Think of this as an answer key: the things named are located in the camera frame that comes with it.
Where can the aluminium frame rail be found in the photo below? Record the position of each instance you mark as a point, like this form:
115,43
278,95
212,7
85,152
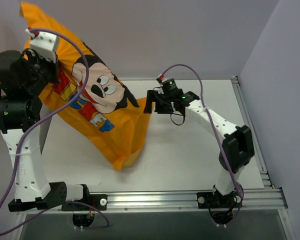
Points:
247,121
187,201

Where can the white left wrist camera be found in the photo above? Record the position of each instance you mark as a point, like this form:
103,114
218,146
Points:
44,44

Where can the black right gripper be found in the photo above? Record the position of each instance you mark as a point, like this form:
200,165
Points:
157,101

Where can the aluminium front frame rail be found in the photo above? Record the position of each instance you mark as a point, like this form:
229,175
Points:
187,201

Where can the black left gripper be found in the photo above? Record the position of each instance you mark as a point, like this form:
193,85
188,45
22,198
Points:
51,71

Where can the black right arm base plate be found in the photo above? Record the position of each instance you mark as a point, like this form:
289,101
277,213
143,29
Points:
215,200

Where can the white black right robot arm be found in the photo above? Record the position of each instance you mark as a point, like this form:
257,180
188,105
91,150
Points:
235,142

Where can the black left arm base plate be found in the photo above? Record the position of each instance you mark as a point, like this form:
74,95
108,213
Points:
98,201

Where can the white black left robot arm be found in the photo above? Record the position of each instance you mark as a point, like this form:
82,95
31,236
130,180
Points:
20,109

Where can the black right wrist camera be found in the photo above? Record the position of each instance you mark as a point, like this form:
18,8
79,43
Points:
170,88

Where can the yellow Mickey Mouse pillowcase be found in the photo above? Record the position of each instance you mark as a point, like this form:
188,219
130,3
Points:
90,97

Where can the aluminium right frame rail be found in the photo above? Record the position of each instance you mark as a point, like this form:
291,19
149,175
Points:
247,121

